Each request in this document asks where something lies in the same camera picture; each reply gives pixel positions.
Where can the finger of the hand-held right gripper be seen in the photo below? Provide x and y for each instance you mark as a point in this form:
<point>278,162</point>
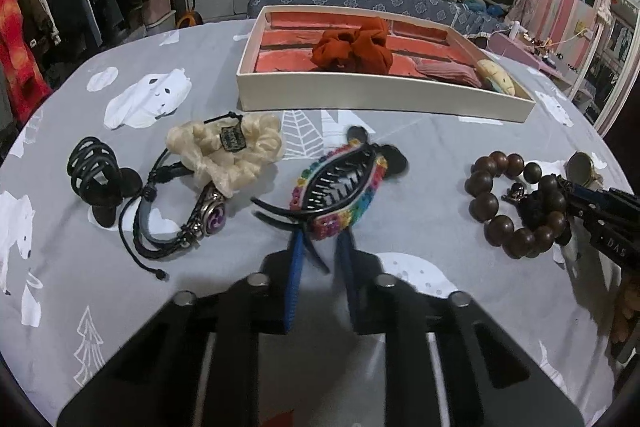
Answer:
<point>582,194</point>
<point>585,214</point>

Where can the person's right hand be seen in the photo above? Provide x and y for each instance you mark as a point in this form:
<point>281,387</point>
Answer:
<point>628,314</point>

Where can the rainbow beaded hair claw clip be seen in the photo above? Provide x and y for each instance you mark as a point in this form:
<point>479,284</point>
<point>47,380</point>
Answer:
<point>372,179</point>

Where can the white tray with red lining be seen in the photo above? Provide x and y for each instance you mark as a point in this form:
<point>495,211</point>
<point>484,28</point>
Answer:
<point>385,99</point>

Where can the white framed standing mirror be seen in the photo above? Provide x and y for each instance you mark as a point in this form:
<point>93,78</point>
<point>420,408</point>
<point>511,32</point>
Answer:
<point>615,52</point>

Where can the red scrunchie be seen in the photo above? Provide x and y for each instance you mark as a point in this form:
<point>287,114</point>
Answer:
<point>355,49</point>

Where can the pink side table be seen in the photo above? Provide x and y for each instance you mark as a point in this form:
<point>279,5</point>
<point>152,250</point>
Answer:
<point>530,52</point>

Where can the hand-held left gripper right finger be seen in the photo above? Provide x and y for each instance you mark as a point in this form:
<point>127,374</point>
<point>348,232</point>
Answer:
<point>351,287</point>

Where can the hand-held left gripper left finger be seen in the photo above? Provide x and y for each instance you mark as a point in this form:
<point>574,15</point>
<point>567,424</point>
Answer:
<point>292,287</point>

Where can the yellow round hair accessory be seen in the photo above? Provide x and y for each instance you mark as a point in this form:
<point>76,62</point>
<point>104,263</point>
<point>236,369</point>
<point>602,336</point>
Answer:
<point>497,77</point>

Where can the cream satin scrunchie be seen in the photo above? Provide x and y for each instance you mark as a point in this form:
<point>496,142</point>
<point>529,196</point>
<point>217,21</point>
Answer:
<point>260,142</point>

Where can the pink ribbed hair accessory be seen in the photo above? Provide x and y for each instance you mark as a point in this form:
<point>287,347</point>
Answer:
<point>450,73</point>

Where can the black spiral hair clip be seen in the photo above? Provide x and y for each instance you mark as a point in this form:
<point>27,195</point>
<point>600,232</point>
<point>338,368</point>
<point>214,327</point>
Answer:
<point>90,167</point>

